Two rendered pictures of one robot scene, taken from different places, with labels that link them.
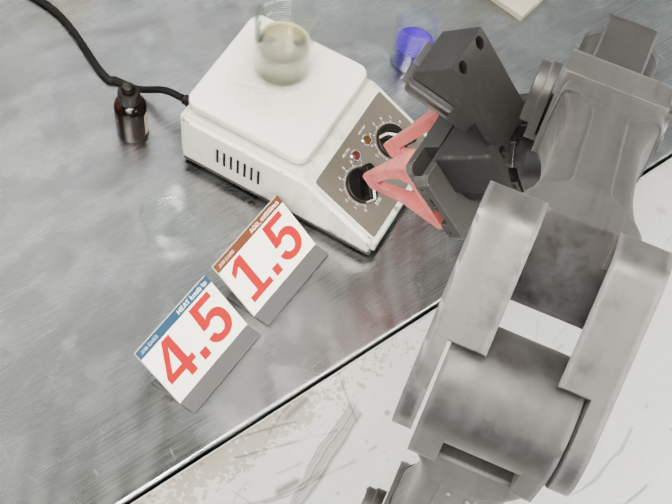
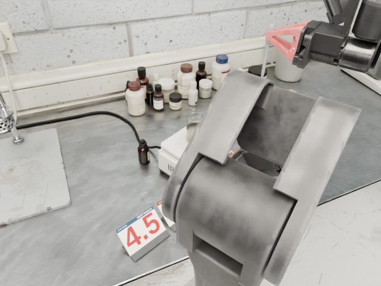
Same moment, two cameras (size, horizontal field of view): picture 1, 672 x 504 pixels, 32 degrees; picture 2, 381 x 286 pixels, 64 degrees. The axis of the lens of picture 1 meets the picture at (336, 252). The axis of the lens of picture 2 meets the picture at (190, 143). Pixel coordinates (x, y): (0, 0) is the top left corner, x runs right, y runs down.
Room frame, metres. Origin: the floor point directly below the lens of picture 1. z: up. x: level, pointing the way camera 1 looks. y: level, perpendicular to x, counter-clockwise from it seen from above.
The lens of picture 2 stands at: (0.09, -0.10, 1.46)
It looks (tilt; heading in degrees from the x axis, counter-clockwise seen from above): 40 degrees down; 20
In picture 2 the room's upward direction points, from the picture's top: 2 degrees clockwise
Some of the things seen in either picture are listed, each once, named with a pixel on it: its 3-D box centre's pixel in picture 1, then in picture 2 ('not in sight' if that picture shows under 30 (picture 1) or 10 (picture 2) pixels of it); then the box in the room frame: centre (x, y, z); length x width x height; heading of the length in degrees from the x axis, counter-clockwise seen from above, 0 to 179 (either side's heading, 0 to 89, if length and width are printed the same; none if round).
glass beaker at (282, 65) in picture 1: (287, 42); (198, 126); (0.64, 0.07, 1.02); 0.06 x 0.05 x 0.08; 109
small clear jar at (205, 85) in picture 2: not in sight; (205, 88); (0.98, 0.16, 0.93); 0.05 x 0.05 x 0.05
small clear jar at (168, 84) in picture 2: not in sight; (166, 90); (0.90, 0.28, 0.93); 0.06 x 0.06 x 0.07
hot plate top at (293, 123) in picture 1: (279, 87); (194, 144); (0.62, 0.08, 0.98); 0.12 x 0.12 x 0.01; 70
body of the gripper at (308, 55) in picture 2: not in sight; (324, 47); (0.72, -0.15, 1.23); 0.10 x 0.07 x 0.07; 168
